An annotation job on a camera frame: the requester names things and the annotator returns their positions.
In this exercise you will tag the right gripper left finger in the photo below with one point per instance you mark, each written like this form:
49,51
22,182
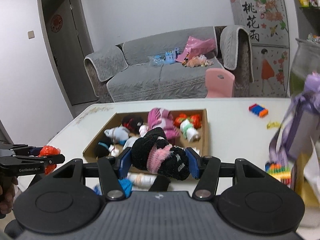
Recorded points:
124,163

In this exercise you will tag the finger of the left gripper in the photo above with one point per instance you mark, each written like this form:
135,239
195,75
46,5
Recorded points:
57,159
19,149

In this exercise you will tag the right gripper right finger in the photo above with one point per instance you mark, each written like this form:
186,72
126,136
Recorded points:
194,162

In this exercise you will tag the grey white sock roll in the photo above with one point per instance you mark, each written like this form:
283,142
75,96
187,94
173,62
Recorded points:
130,142

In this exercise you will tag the black sock roll blue band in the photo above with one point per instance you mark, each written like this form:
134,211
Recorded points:
102,147

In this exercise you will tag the white sock roll green band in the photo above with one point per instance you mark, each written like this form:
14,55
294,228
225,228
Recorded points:
188,130

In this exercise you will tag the black pink sock roll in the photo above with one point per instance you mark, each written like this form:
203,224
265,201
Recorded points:
155,154

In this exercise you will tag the white sock roll red band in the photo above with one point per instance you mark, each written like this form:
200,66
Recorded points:
113,151

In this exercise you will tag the white sock roll black band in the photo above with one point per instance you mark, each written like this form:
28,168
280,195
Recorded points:
143,130

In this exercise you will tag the person left hand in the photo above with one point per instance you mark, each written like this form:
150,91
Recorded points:
8,197

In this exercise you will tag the bright blue sock roll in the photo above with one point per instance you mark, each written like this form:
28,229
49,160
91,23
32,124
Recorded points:
125,183

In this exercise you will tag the white blue sock roll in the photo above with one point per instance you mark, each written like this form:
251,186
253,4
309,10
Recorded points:
119,135

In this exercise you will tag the long black sock roll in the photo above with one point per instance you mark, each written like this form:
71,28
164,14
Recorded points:
160,184

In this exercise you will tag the black sock roll red band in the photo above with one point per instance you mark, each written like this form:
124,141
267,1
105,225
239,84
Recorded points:
132,122

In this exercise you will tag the shallow cardboard box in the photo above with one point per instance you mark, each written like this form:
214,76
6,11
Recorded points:
198,118

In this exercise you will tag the pink knitted sock roll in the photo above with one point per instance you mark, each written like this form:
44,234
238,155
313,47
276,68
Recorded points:
160,117

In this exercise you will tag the pink child chair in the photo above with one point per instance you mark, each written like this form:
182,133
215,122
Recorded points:
219,83

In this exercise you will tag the blue orange toy block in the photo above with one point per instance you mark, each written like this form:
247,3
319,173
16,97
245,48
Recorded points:
258,110

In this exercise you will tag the yellow plastic scrap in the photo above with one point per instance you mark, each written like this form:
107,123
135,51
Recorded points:
273,124

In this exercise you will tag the multicolour building block stack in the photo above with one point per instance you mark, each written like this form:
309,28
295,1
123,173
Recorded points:
281,173

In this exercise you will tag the grey sofa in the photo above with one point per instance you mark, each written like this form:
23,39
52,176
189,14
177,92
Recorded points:
128,71

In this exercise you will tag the plush toys on sofa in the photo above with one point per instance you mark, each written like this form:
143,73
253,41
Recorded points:
198,61

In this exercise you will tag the blue toy castle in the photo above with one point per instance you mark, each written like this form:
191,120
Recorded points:
171,56

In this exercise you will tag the yellow tissue box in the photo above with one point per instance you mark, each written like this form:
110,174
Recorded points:
300,185

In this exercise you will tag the pink plastic bag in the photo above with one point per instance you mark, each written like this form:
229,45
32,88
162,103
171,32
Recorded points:
196,47

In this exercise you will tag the dark wooden door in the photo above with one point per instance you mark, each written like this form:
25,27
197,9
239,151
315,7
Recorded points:
67,42

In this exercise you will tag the glass fish tank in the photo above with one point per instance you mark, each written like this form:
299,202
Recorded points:
305,62

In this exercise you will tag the decorated refrigerator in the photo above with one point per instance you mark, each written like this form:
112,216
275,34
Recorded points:
266,23

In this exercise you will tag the grey storage shelf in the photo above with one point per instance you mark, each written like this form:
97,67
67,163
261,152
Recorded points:
307,12

